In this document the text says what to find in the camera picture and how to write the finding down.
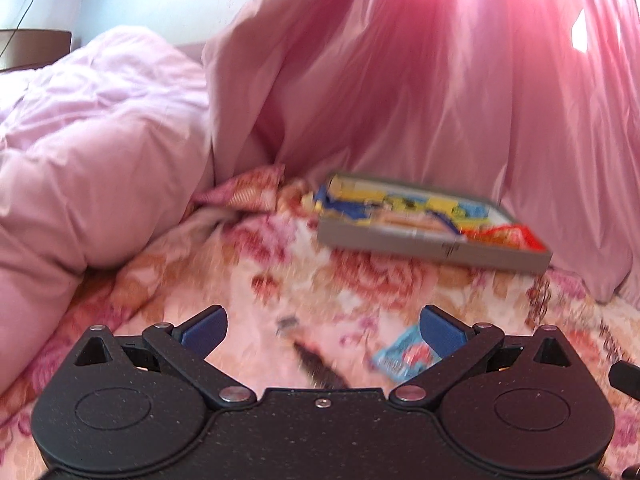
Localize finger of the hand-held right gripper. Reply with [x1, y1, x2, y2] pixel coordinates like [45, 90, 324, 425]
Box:
[608, 359, 640, 392]

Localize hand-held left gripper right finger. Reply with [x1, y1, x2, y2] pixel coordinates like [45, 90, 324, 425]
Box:
[390, 304, 571, 409]

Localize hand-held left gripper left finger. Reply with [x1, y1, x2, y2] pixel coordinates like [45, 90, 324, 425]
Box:
[74, 304, 257, 410]

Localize clear biscuit packet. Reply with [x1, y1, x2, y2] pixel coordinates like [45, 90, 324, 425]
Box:
[369, 324, 442, 382]

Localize grey cardboard box tray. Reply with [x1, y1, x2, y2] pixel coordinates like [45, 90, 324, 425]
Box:
[317, 173, 554, 276]

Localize red snack packet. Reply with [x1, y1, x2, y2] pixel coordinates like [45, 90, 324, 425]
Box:
[460, 224, 548, 253]

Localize toast bread packet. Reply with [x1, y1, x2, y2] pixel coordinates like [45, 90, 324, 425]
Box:
[372, 210, 451, 233]

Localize dried fish packet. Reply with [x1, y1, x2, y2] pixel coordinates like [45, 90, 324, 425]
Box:
[276, 316, 352, 392]

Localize blue white stick packet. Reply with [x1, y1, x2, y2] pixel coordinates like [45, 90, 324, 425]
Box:
[315, 185, 381, 225]

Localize floral bed sheet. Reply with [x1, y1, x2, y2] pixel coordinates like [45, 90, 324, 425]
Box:
[0, 175, 640, 480]

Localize yellow cartoon box liner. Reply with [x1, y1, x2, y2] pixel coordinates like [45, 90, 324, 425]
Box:
[327, 176, 503, 226]

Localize floral pillow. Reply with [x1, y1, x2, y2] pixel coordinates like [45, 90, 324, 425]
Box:
[192, 162, 286, 214]

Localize pink duvet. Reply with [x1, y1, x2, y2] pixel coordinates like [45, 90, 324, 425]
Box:
[0, 25, 217, 397]

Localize pink curtain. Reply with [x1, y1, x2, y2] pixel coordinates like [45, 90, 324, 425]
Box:
[202, 0, 640, 312]

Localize wooden headboard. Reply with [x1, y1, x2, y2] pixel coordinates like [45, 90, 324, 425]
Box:
[0, 29, 74, 72]

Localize black wall cable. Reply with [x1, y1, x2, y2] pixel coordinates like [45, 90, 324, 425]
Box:
[0, 0, 47, 57]

